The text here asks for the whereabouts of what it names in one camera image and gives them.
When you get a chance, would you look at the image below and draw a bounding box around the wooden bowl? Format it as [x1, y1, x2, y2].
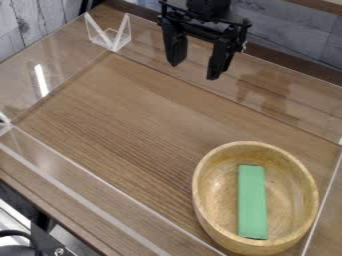
[193, 141, 320, 256]

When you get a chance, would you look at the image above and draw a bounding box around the black metal table bracket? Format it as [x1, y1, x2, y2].
[31, 212, 75, 256]

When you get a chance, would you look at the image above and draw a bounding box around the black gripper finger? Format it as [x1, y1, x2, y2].
[162, 18, 189, 66]
[208, 38, 234, 80]

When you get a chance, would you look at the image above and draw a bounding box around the clear acrylic enclosure wall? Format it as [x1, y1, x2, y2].
[0, 15, 342, 256]

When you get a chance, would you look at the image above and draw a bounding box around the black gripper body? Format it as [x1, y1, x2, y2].
[160, 0, 253, 52]

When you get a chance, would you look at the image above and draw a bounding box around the black cable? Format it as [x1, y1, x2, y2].
[0, 229, 35, 248]

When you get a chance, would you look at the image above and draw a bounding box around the green rectangular block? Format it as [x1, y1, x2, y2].
[238, 165, 269, 240]

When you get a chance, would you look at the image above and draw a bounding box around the clear acrylic corner bracket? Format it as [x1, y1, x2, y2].
[85, 13, 132, 52]

